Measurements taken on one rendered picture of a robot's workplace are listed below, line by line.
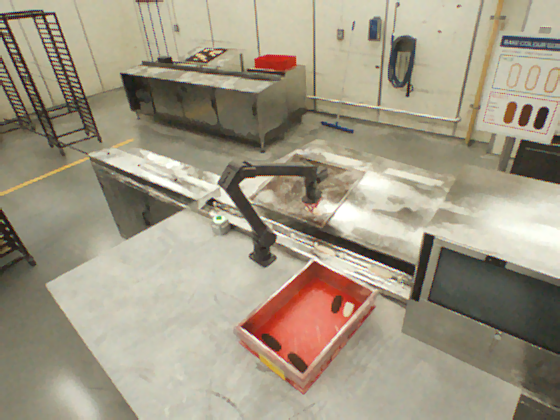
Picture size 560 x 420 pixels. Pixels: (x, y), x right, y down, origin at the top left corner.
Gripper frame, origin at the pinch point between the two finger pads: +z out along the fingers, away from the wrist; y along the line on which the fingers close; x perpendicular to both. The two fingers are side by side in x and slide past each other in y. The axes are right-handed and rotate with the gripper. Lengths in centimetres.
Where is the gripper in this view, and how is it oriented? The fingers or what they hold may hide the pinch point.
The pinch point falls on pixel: (313, 208)
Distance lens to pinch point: 178.2
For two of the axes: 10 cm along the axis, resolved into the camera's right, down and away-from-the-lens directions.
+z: 1.3, 7.4, 6.6
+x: 7.8, 3.3, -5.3
